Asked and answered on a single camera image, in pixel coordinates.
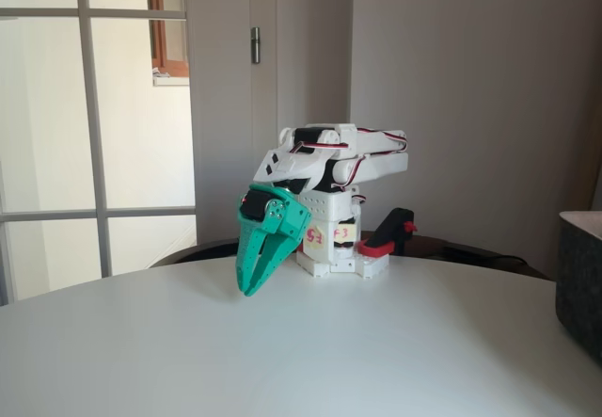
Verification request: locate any black and red clamp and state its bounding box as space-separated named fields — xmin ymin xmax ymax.
xmin=356 ymin=207 xmax=419 ymax=258

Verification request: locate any red white black servo cable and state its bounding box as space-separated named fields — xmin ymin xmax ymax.
xmin=290 ymin=139 xmax=345 ymax=155

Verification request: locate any dark brown chair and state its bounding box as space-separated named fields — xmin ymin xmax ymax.
xmin=150 ymin=235 xmax=551 ymax=281

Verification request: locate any white glazed door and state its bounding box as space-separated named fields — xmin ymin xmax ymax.
xmin=0 ymin=0 xmax=198 ymax=306

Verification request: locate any brown wooden window frame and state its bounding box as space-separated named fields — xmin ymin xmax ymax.
xmin=149 ymin=0 xmax=191 ymax=79

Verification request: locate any dark grey felt basket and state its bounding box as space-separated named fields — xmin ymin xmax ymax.
xmin=554 ymin=210 xmax=602 ymax=366

